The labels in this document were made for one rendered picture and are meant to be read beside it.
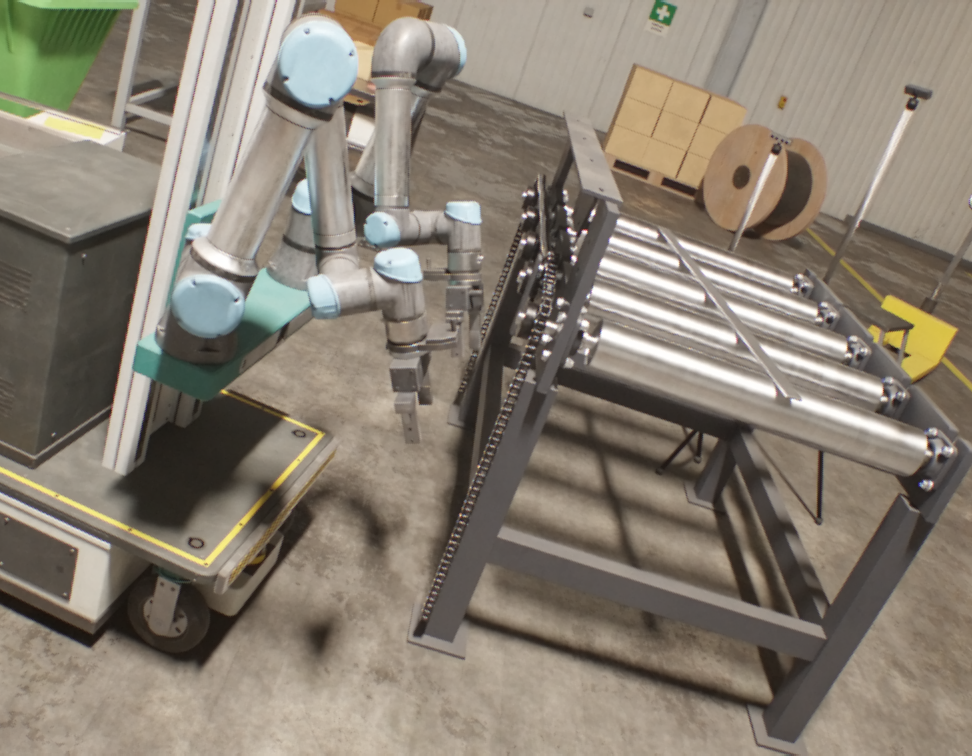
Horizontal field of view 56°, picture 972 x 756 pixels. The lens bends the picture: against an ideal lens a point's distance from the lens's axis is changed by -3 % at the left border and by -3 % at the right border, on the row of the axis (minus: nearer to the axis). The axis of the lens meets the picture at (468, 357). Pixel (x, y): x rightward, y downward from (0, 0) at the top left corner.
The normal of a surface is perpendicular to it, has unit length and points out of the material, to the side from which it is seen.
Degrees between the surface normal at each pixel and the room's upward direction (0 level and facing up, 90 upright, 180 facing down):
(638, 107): 90
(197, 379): 90
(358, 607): 0
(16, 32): 106
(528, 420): 90
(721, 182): 90
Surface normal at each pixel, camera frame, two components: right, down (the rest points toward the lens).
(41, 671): 0.32, -0.87
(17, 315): -0.22, 0.33
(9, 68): -0.28, 0.55
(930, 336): -0.62, 0.11
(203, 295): 0.11, 0.55
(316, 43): 0.24, 0.35
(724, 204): -0.86, -0.10
